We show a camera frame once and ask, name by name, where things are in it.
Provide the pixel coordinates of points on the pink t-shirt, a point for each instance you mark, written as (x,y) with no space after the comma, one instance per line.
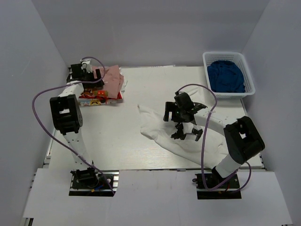
(113,81)

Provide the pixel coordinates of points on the white plastic basket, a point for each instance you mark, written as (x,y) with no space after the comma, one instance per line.
(239,60)

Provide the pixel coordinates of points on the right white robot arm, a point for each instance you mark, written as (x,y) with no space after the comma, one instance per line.
(242,139)

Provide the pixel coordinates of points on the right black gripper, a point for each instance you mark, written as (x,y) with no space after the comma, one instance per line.
(172,107)

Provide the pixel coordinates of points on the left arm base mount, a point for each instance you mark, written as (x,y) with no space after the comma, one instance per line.
(91,183)

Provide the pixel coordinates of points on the blue t-shirt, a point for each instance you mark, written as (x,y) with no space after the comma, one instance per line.
(225,77)

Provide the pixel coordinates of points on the white t-shirt black print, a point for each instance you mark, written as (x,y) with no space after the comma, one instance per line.
(154,128)

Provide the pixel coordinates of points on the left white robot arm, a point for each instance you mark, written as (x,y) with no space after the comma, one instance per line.
(68,120)

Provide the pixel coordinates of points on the red cartoon print t-shirt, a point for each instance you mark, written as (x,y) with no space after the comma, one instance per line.
(98,97)

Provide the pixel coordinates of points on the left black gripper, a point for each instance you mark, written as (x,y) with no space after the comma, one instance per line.
(95,85)

